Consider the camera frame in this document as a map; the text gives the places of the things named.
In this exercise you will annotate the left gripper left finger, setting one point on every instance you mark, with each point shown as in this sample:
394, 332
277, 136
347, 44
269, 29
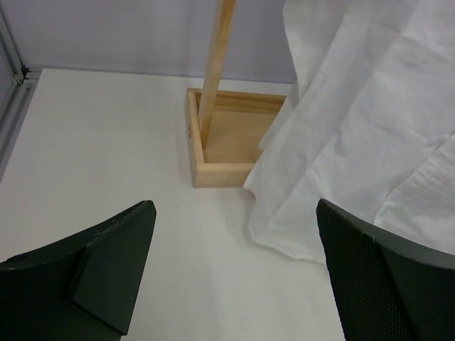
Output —
82, 287

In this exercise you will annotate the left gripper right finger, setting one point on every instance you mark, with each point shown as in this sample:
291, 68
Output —
385, 287

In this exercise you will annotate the white shirt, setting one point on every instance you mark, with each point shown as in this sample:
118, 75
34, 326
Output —
368, 125

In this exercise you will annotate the wooden clothes rack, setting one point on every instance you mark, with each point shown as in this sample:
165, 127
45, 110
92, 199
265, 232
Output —
225, 127

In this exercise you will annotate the aluminium corner frame post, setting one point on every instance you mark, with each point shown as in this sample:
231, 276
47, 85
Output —
18, 83

